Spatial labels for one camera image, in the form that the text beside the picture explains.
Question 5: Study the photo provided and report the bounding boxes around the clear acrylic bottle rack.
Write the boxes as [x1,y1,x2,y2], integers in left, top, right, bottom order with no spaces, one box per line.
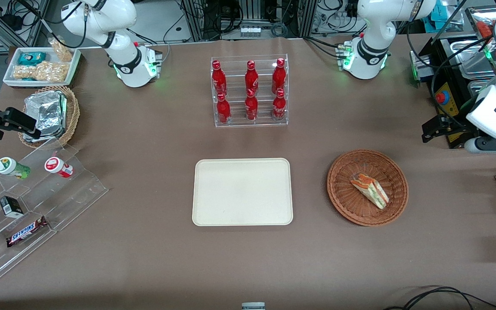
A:
[210,53,290,128]

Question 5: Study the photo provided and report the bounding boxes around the snickers chocolate bar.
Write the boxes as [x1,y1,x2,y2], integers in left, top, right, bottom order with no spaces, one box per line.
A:
[6,216,50,248]

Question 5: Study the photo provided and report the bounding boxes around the teal snack packet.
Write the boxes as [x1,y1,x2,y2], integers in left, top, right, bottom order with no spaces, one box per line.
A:
[17,51,47,66]

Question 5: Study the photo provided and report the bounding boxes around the steel pan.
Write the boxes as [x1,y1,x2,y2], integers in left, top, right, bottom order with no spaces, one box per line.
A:
[450,39,496,81]

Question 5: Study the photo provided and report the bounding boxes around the brown round wicker basket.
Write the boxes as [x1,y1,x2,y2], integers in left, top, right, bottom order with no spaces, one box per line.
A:
[327,149,409,227]

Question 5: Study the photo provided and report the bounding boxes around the green lid yoghurt cup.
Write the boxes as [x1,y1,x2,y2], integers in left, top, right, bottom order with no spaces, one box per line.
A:
[0,157,31,180]

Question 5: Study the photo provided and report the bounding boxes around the white rectangular snack tray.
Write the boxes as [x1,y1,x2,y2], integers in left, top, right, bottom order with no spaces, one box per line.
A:
[2,46,81,89]

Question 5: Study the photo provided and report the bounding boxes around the clear acrylic step stand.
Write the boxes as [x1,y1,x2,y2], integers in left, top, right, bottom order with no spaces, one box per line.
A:
[0,138,109,291]

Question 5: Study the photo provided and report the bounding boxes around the silver foil wrapped packs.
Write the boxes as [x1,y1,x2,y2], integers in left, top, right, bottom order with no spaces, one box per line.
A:
[22,90,68,143]

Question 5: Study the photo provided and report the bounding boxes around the small black carton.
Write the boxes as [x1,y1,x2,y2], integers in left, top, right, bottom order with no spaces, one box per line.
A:
[0,195,25,218]

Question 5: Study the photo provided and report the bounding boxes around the cream rectangular serving tray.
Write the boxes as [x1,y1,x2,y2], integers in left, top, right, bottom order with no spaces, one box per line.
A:
[192,158,294,227]

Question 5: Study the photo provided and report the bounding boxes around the large clear peanut bag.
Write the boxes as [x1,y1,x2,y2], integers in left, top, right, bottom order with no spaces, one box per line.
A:
[12,61,69,83]

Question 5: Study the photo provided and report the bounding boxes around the red lid yoghurt cup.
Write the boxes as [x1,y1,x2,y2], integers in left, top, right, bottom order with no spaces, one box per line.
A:
[44,156,74,179]

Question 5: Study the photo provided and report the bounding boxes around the grey wrist camera bar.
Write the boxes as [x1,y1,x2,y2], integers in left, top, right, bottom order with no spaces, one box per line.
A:
[464,135,496,155]

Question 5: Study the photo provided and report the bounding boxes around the black floor cable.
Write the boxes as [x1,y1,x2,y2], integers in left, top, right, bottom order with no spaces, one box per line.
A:
[383,286,496,310]

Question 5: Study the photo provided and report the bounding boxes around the triangle sandwich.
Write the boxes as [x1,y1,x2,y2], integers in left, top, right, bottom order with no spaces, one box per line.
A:
[350,173,390,211]

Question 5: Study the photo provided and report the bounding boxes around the light tan wicker basket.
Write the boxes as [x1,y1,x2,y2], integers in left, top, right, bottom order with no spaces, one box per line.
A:
[17,85,81,149]

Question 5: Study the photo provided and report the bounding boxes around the black machine with emergency button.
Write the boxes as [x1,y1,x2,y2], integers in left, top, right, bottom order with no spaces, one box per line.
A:
[409,34,496,149]

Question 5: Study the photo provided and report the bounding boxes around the teal box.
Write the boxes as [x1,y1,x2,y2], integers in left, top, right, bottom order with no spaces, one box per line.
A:
[428,2,447,23]

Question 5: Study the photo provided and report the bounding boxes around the small clear peanut bag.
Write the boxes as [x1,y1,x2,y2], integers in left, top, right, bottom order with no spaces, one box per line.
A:
[48,37,74,62]

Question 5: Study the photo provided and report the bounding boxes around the red cola bottle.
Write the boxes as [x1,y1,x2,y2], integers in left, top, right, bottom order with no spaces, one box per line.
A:
[245,60,260,93]
[272,88,287,121]
[216,92,232,125]
[211,60,227,96]
[245,88,259,121]
[272,58,287,93]

